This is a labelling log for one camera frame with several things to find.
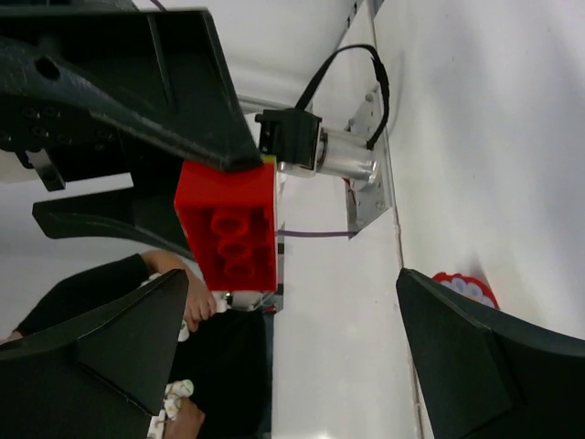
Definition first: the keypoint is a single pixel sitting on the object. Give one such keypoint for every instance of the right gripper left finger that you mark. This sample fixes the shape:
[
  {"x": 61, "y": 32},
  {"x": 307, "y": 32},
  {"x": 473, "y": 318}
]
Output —
[{"x": 98, "y": 375}]

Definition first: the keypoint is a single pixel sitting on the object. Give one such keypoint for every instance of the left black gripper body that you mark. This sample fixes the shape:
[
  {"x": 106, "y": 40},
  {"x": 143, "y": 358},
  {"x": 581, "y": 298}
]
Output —
[{"x": 66, "y": 136}]

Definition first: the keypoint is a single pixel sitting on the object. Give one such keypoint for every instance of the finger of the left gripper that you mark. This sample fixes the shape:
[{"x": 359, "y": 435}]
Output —
[
  {"x": 72, "y": 76},
  {"x": 127, "y": 214}
]

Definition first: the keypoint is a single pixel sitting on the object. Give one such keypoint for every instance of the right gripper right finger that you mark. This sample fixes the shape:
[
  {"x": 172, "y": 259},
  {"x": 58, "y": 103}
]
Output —
[{"x": 486, "y": 374}]

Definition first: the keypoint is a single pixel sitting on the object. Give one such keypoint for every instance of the red long lego brick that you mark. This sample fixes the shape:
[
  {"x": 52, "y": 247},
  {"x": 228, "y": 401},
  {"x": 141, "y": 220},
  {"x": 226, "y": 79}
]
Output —
[{"x": 229, "y": 221}]

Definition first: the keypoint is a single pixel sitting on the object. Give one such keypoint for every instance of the red lime lego stack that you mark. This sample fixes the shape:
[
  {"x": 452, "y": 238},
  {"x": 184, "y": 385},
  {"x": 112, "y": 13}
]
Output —
[{"x": 468, "y": 286}]

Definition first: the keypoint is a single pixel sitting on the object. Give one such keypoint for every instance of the person forearm black sleeve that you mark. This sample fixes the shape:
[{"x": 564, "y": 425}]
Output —
[{"x": 82, "y": 292}]

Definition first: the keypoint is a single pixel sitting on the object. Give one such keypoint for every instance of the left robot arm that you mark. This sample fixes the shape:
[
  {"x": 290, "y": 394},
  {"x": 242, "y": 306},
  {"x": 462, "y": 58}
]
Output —
[{"x": 293, "y": 136}]

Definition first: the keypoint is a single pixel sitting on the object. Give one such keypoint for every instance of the person hand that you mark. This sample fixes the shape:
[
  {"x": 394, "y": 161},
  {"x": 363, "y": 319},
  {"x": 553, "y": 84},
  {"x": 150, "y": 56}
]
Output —
[{"x": 200, "y": 303}]

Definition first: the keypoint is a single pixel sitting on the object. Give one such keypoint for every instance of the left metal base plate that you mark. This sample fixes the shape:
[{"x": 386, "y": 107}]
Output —
[{"x": 367, "y": 199}]

